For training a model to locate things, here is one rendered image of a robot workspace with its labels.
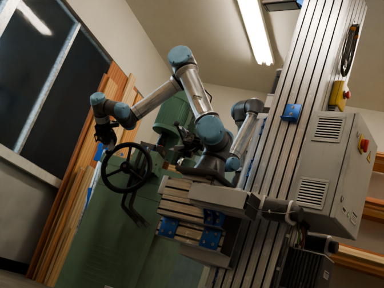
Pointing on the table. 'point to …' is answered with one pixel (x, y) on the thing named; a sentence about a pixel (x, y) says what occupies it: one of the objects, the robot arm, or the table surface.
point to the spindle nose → (163, 139)
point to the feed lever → (182, 140)
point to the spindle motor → (172, 114)
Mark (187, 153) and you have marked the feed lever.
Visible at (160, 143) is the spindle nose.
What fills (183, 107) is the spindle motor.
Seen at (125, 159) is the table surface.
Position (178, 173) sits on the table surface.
